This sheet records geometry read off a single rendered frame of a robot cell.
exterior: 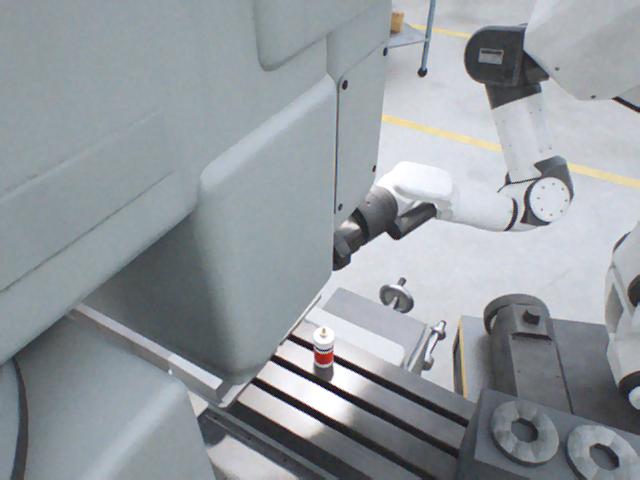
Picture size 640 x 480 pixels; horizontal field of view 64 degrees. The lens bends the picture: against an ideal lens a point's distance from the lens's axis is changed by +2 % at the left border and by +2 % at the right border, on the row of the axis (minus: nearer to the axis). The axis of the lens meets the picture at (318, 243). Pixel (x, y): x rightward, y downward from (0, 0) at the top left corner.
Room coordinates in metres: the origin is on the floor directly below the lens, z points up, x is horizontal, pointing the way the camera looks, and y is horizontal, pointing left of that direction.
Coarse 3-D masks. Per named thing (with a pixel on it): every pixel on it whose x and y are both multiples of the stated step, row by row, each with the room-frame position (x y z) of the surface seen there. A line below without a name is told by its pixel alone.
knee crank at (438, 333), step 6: (438, 324) 1.02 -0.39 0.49; (444, 324) 1.03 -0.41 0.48; (432, 330) 0.99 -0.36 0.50; (438, 330) 0.98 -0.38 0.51; (432, 336) 0.97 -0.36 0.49; (438, 336) 0.97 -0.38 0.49; (444, 336) 0.97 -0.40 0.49; (432, 342) 0.94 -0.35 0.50; (432, 348) 0.92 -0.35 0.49; (426, 354) 0.89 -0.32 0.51; (426, 360) 0.87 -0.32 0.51; (432, 360) 0.87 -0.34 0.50; (426, 366) 0.86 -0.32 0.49; (432, 366) 0.87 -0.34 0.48
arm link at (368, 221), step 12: (360, 204) 0.64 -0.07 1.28; (372, 204) 0.64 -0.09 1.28; (360, 216) 0.62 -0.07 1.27; (372, 216) 0.62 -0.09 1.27; (384, 216) 0.63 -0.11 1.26; (348, 228) 0.60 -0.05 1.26; (360, 228) 0.61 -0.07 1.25; (372, 228) 0.61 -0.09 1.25; (384, 228) 0.63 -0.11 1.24; (336, 240) 0.57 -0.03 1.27; (348, 240) 0.58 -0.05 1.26; (360, 240) 0.62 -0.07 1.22; (336, 252) 0.55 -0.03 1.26; (348, 252) 0.55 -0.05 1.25; (336, 264) 0.55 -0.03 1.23; (348, 264) 0.55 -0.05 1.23
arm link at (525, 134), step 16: (496, 112) 0.85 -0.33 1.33; (512, 112) 0.83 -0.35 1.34; (528, 112) 0.82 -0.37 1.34; (544, 112) 0.83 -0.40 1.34; (512, 128) 0.81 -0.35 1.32; (528, 128) 0.80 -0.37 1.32; (544, 128) 0.81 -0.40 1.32; (512, 144) 0.80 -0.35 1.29; (528, 144) 0.79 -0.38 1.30; (544, 144) 0.79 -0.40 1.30; (512, 160) 0.79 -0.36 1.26; (528, 160) 0.77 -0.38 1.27; (544, 160) 0.77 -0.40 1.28; (560, 160) 0.77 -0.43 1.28; (512, 176) 0.78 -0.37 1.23; (528, 176) 0.76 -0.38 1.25; (544, 176) 0.73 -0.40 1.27; (560, 176) 0.74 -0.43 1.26; (544, 192) 0.71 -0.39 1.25; (560, 192) 0.72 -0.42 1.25; (544, 208) 0.69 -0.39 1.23; (560, 208) 0.70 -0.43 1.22
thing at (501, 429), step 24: (480, 408) 0.39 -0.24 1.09; (504, 408) 0.38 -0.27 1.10; (528, 408) 0.38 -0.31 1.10; (552, 408) 0.39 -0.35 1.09; (480, 432) 0.35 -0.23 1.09; (504, 432) 0.34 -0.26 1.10; (528, 432) 0.35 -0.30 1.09; (552, 432) 0.35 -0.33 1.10; (576, 432) 0.35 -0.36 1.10; (600, 432) 0.35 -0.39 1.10; (624, 432) 0.35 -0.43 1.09; (480, 456) 0.32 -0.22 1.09; (504, 456) 0.32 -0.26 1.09; (528, 456) 0.31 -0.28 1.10; (552, 456) 0.31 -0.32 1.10; (576, 456) 0.31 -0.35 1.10; (600, 456) 0.32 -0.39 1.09; (624, 456) 0.31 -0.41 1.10
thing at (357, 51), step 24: (384, 0) 0.55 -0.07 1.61; (360, 24) 0.49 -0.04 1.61; (384, 24) 0.54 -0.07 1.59; (336, 48) 0.45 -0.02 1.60; (360, 48) 0.49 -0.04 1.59; (384, 48) 0.54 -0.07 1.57; (336, 72) 0.45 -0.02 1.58; (360, 72) 0.49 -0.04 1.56; (384, 72) 0.55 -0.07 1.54; (360, 96) 0.49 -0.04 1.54; (336, 120) 0.45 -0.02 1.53; (360, 120) 0.50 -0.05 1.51; (336, 144) 0.45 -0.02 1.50; (360, 144) 0.50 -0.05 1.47; (336, 168) 0.45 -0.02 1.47; (360, 168) 0.51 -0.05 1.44; (336, 192) 0.45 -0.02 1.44; (360, 192) 0.52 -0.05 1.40; (336, 216) 0.46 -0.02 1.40
